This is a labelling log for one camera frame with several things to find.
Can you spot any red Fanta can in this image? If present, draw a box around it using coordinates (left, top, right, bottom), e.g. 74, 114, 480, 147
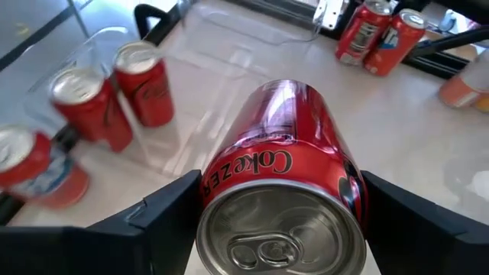
363, 8, 428, 77
0, 125, 92, 210

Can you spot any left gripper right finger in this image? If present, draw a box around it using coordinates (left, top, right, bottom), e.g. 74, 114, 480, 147
361, 170, 489, 275

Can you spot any white and orange soda can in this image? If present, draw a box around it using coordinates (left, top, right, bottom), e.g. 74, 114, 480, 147
438, 49, 489, 114

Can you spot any silver metal mounting bracket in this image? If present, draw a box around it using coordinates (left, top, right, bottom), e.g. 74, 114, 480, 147
312, 0, 349, 31

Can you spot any black slanted bar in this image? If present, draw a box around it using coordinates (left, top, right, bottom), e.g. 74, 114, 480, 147
410, 25, 489, 58

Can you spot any red Coke Zero can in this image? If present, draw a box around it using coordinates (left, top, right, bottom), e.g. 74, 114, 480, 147
335, 0, 394, 66
113, 40, 176, 128
49, 67, 134, 154
195, 79, 370, 275

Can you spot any black table clamp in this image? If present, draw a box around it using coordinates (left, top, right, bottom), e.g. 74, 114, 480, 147
133, 2, 180, 45

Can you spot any clear plastic bin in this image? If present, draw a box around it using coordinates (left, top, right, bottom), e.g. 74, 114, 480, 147
22, 25, 184, 173
152, 0, 322, 180

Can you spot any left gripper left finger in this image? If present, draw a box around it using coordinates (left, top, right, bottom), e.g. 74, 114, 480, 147
0, 170, 203, 275

